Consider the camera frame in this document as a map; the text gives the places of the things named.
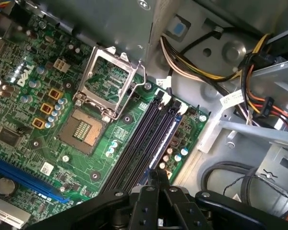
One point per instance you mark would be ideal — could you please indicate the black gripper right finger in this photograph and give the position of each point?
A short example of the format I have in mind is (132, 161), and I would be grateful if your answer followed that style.
(182, 210)

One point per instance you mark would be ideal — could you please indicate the silver coin battery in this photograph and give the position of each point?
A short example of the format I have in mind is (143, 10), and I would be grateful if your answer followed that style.
(5, 187)

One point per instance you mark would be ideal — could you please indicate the green motherboard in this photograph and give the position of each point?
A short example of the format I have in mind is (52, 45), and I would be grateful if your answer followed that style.
(100, 143)

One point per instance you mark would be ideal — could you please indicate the metal locking lever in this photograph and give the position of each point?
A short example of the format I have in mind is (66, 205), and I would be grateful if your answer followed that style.
(144, 70)

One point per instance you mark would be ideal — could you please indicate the blue plastic clip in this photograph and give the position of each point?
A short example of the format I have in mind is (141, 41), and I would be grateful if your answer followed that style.
(178, 29)

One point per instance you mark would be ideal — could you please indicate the white four-pin connector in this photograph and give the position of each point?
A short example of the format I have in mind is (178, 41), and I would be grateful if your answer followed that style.
(61, 65)

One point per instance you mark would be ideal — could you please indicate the gold choke coil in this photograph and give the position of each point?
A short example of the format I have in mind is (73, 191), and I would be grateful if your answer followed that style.
(46, 108)
(38, 122)
(55, 94)

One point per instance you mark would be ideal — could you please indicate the blue expansion slot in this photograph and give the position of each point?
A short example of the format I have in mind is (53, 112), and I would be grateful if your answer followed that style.
(26, 176)

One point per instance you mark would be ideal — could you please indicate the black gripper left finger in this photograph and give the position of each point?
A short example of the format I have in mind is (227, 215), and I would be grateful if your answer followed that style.
(146, 208)

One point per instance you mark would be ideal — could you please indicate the black PC case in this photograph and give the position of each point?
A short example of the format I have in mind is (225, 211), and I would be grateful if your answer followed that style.
(213, 91)

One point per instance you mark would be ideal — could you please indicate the black square chip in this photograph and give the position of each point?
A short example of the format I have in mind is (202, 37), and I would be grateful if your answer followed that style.
(9, 136)

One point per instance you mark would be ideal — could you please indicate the white expansion slot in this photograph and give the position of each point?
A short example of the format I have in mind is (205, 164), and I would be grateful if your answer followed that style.
(7, 213)

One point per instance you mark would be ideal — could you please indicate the metal socket cover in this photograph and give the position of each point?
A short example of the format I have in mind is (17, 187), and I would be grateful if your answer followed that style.
(87, 72)

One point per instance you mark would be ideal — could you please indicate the CPU socket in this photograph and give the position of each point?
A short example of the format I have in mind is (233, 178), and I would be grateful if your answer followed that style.
(81, 131)

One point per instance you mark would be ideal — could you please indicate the grey metal drive cage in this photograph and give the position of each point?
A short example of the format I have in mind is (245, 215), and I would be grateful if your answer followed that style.
(254, 130)

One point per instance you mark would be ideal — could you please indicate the RAM slot with black latches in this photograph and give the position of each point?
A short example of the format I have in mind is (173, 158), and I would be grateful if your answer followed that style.
(132, 143)
(155, 143)

